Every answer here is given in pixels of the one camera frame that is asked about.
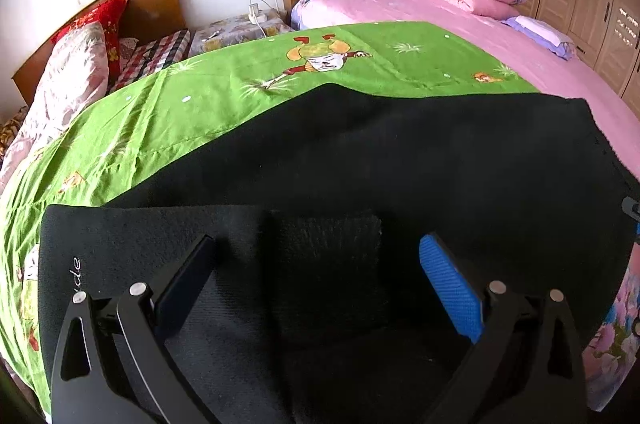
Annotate black pants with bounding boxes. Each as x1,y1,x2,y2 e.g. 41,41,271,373
39,85,639,423

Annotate red embroidered pillow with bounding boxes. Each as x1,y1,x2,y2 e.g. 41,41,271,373
51,0,129,79

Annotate purple white pillow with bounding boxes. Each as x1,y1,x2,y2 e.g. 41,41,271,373
503,15,576,60

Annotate pink bed sheet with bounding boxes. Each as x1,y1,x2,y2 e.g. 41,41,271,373
291,0,639,421

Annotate pink floral quilt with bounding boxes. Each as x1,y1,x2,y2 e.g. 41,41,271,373
1,21,110,188

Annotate white charger with cable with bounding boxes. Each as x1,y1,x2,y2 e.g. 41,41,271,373
247,0,278,38

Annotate left wooden headboard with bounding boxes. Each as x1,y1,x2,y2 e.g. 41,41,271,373
12,0,186,106

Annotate tiger print plush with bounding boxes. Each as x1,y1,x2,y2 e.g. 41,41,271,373
0,106,29,158

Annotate plaid bed sheet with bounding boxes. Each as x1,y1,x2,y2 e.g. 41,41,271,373
107,29,191,94

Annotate green cartoon bed sheet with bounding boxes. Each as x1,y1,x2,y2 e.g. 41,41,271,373
1,20,533,409

